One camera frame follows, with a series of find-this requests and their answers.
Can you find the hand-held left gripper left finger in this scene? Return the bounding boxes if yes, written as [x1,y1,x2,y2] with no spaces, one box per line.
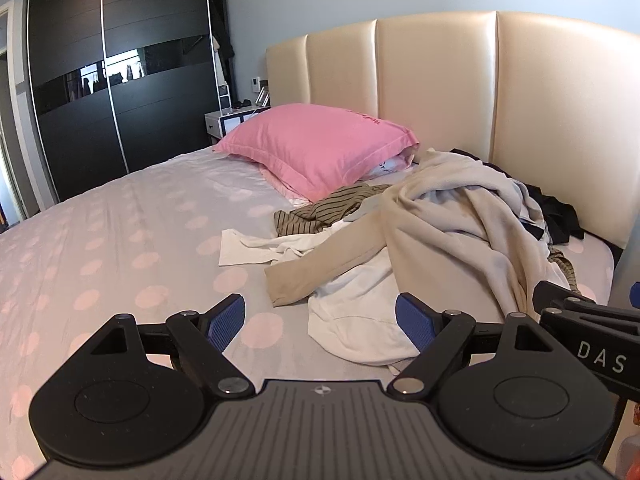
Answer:
[92,293,256,399]

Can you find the white sweatshirt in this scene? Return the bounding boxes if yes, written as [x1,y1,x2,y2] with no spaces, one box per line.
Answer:
[306,255,506,367]

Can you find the white printed pillow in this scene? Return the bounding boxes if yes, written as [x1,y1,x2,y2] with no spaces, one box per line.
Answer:
[367,152,420,179]

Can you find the grey garment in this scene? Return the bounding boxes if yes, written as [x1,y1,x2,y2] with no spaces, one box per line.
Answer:
[344,195,387,222]

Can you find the polka dot bed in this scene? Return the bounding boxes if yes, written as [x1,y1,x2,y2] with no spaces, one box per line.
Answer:
[0,146,617,480]

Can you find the cream padded headboard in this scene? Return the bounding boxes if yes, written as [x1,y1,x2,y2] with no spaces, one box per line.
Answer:
[265,10,640,252]

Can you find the open closet shelf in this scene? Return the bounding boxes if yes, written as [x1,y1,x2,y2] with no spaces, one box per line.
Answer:
[205,0,237,111]

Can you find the hanging dark clothes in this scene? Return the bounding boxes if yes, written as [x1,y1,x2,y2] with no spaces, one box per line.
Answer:
[212,35,236,89]

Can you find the white nightstand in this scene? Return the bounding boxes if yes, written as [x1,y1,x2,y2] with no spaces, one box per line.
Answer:
[204,107,266,144]

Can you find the black sliding wardrobe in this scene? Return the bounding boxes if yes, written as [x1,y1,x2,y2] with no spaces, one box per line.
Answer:
[25,0,222,204]

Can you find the white door frame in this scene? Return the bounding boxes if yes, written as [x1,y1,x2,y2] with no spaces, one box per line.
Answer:
[0,0,43,233]

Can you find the black garment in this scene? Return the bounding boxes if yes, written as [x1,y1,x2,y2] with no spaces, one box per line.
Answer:
[447,147,586,246]

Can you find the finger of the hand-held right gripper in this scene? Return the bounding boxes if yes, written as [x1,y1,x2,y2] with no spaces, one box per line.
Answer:
[531,281,597,314]

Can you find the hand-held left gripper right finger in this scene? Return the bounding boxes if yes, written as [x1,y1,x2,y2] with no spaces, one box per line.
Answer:
[387,292,549,399]

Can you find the pale grey sweatshirt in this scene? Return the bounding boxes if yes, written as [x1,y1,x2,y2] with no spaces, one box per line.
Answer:
[395,149,548,241]

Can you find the pink pillow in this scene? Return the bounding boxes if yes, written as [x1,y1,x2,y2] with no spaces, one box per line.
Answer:
[212,103,421,203]

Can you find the olive striped garment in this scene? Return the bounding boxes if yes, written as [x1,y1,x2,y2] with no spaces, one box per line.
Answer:
[546,246,584,295]
[272,184,393,237]

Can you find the beige sweater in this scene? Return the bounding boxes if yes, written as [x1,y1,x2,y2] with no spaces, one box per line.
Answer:
[264,180,566,321]

